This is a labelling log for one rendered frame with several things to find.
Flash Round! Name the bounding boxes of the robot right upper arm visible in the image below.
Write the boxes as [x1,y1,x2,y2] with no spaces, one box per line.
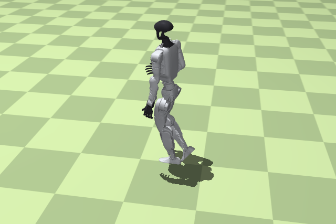
[173,40,185,70]

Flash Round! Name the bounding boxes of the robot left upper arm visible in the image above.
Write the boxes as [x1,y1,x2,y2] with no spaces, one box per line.
[149,50,163,83]

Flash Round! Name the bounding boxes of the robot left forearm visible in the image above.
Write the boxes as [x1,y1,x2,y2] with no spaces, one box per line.
[147,78,159,106]

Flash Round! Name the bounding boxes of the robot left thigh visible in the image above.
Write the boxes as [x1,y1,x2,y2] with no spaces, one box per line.
[154,95,173,137]

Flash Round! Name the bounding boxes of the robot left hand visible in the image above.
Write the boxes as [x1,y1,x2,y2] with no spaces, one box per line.
[142,101,155,119]

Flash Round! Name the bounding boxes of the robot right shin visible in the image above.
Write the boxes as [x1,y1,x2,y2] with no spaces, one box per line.
[170,116,188,152]

